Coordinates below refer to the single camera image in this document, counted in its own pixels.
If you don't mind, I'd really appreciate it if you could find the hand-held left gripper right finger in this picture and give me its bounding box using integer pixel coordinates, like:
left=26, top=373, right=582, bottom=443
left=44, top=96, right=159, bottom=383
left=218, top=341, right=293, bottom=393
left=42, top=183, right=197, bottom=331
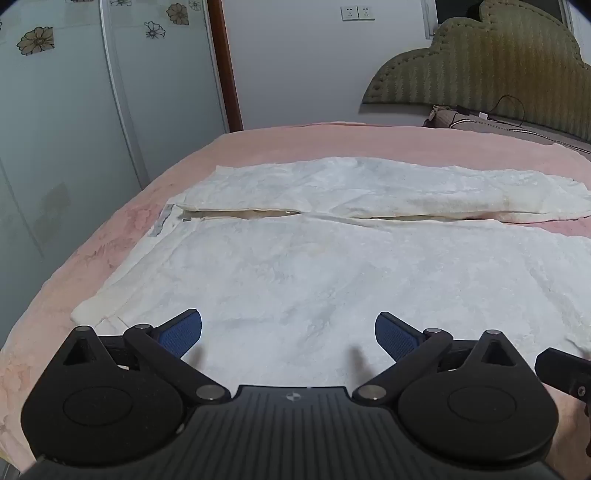
left=352, top=311, right=528, bottom=407

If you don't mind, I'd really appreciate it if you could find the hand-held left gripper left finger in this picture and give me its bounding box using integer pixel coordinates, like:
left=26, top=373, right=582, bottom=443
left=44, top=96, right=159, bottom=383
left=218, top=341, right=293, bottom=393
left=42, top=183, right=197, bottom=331
left=59, top=308, right=232, bottom=407

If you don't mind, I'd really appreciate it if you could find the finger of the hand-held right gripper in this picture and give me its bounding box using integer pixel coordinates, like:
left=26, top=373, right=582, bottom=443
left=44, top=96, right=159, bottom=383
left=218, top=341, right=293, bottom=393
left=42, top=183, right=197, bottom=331
left=534, top=348, right=591, bottom=412

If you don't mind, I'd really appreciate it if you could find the white textured towel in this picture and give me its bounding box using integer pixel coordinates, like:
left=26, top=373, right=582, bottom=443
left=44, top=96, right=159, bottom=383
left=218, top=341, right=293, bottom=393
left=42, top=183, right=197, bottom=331
left=71, top=156, right=591, bottom=389

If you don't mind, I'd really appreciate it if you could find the person's right hand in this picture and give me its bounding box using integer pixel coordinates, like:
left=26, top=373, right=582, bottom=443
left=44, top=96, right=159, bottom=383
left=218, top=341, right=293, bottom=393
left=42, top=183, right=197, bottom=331
left=541, top=381, right=591, bottom=468

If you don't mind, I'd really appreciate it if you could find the pink blanket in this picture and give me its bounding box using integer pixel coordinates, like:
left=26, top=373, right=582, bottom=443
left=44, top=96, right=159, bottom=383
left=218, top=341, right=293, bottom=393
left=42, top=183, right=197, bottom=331
left=0, top=121, right=591, bottom=468

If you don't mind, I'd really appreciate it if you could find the brown pillow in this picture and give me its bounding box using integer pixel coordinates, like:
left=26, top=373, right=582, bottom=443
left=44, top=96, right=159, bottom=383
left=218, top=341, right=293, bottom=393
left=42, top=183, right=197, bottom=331
left=423, top=104, right=591, bottom=154

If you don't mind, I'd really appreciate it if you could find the olive padded headboard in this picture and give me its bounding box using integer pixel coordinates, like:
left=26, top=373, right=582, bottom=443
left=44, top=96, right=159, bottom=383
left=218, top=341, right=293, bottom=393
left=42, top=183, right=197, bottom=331
left=361, top=0, right=591, bottom=140

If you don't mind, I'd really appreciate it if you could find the black cable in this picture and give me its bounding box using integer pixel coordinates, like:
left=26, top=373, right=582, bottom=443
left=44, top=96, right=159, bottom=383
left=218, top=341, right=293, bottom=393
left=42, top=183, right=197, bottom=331
left=455, top=95, right=550, bottom=136

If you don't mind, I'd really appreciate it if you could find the brown wooden door frame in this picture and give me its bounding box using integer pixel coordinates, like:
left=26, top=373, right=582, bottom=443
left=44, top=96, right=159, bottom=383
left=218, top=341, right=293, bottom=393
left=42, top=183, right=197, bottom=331
left=206, top=0, right=245, bottom=133

